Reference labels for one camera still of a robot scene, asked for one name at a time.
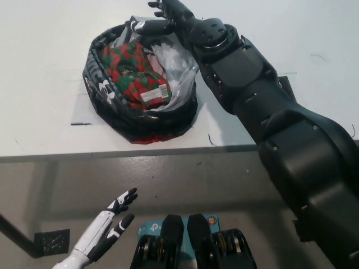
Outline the black table leg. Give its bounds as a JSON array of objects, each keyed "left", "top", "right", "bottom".
[{"left": 0, "top": 212, "right": 43, "bottom": 258}]

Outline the black tape patch on table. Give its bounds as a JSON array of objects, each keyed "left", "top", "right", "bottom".
[{"left": 277, "top": 75, "right": 294, "bottom": 104}]

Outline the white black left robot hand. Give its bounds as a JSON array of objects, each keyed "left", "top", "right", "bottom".
[{"left": 71, "top": 187, "right": 139, "bottom": 260}]

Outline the black plastic shopping bag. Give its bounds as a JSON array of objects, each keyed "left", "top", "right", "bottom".
[{"left": 82, "top": 21, "right": 199, "bottom": 145}]

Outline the red green patterned cloth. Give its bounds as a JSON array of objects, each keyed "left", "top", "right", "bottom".
[{"left": 102, "top": 41, "right": 172, "bottom": 110}]

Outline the clear tape patch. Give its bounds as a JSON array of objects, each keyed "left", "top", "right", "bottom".
[{"left": 70, "top": 81, "right": 93, "bottom": 126}]

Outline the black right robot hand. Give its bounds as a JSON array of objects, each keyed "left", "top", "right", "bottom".
[{"left": 128, "top": 0, "right": 199, "bottom": 36}]

